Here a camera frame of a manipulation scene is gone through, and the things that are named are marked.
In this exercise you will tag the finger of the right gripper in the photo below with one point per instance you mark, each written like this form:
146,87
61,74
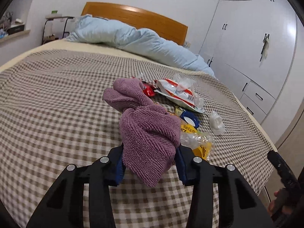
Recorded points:
287,177

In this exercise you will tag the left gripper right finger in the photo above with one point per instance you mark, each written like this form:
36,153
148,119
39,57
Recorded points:
239,206

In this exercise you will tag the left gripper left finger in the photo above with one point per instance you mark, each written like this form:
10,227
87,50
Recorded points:
62,205

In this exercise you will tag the yellow snack packet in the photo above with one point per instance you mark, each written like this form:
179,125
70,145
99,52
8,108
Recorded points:
201,151

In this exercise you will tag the clear plastic wrap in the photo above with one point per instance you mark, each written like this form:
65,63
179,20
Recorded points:
195,140

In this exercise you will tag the knotted white plastic bag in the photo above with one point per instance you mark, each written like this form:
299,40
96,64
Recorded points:
216,124

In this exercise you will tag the blue jar lid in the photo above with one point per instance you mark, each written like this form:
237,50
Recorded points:
190,118

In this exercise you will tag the purple towel cloth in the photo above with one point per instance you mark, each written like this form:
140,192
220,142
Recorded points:
150,134

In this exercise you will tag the red blue snack wrapper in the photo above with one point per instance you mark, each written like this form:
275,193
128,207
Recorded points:
149,89

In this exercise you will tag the person right hand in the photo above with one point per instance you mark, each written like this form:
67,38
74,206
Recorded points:
271,207

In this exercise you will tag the beige room door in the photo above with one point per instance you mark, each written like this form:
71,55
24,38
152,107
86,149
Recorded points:
290,144

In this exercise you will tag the brown checkered bedspread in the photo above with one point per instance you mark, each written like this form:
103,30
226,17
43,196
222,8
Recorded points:
52,114

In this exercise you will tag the red white snack wrapper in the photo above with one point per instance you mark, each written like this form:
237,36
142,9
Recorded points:
181,92

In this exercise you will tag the bag hanging on wardrobe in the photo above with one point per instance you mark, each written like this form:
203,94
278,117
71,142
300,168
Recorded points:
265,47

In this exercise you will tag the white built-in wardrobe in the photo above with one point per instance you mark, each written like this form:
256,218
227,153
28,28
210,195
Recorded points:
233,45

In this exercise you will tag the wooden window sill shelf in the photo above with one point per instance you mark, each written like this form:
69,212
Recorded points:
13,36

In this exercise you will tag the light blue duvet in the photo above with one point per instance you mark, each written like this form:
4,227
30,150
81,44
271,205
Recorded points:
144,42

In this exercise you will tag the black metal side rack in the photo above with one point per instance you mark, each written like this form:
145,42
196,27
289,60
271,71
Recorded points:
56,26

